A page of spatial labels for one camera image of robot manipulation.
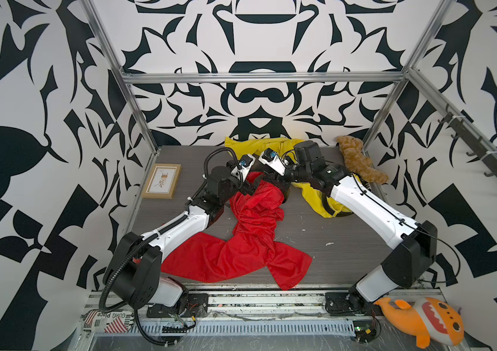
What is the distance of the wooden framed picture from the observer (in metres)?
1.04

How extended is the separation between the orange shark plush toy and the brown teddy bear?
1.59ft

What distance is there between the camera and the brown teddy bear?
101cm
